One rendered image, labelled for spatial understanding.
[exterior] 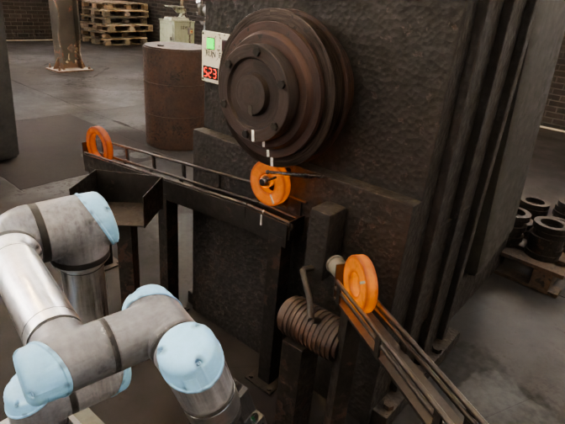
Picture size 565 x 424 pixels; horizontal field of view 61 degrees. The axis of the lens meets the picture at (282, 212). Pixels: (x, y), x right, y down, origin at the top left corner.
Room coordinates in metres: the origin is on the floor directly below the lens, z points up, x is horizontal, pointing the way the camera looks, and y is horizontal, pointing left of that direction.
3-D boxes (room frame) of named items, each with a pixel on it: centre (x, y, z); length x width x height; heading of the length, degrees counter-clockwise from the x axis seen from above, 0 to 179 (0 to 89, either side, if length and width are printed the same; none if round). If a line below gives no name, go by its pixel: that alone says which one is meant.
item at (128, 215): (1.60, 0.60, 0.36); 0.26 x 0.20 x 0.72; 87
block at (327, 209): (1.37, -0.15, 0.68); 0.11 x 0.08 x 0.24; 142
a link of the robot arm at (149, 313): (0.53, 0.17, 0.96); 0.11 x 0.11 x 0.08; 41
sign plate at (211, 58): (1.80, 0.25, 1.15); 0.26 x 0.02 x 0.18; 52
